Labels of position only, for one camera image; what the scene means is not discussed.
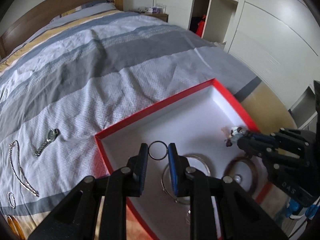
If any wooden headboard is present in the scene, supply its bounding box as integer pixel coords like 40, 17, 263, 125
1, 0, 123, 58

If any red bag in wardrobe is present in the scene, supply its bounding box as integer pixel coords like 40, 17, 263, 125
195, 15, 206, 37

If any small twisted silver bracelet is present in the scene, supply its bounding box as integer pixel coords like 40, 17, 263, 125
7, 191, 17, 209

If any small dark ring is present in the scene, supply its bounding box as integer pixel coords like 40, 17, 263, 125
148, 141, 168, 160

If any red jewelry box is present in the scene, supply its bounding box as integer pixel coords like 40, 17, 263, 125
95, 79, 258, 239

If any white wardrobe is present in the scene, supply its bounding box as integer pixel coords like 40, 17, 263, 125
152, 0, 320, 131

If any silver wrist watch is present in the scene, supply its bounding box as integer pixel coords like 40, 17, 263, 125
34, 128, 60, 157

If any wooden nightstand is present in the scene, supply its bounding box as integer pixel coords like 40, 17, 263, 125
141, 12, 169, 22

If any beaded stone bracelet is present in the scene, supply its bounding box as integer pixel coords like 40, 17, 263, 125
221, 126, 250, 147

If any amber resin bangle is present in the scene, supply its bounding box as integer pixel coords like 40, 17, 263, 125
7, 215, 27, 240

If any thin gold bangle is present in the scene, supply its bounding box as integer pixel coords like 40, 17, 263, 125
161, 154, 211, 205

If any striped duvet cover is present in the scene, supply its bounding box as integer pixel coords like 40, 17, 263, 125
1, 10, 295, 238

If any grey pillow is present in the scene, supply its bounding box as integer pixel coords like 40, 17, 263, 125
50, 0, 116, 24

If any dark brown bangle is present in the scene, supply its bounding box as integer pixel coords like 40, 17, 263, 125
223, 157, 259, 196

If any silver chain necklace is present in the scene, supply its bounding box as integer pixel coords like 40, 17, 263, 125
8, 139, 40, 197

